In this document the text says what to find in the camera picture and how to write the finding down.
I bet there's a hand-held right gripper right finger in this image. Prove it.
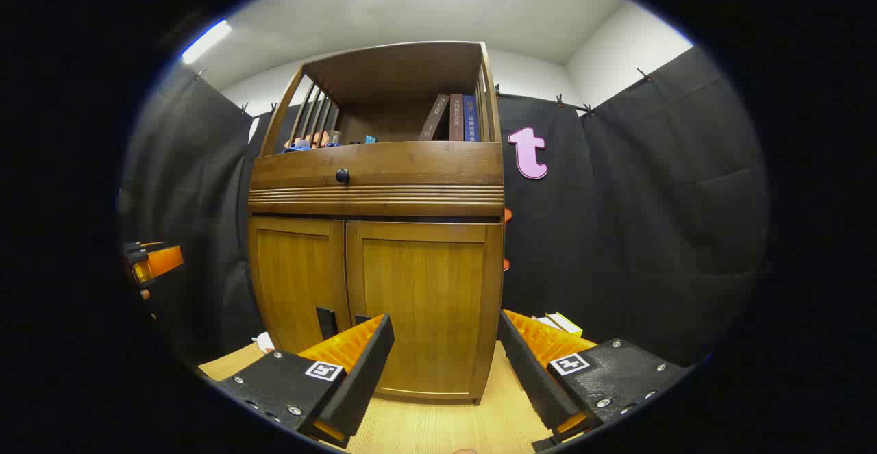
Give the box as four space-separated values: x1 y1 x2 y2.
497 309 690 453

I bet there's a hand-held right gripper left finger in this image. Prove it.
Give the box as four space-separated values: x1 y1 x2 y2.
218 313 396 448

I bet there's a wooden cabinet door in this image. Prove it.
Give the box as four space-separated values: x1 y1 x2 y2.
345 220 504 394
248 216 351 357

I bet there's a wooden double-door shoe cabinet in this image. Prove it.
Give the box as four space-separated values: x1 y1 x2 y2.
247 41 506 405

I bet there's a wooden cabinet drawer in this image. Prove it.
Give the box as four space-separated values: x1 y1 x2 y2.
248 141 506 217

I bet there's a stack of small books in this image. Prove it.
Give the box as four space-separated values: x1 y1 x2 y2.
533 312 584 338

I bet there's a black backdrop cloth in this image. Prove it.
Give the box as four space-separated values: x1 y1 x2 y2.
120 47 771 373

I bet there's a small ceiling light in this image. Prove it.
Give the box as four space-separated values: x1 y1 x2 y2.
181 19 232 65

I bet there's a brown book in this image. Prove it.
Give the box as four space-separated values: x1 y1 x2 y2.
418 93 451 142

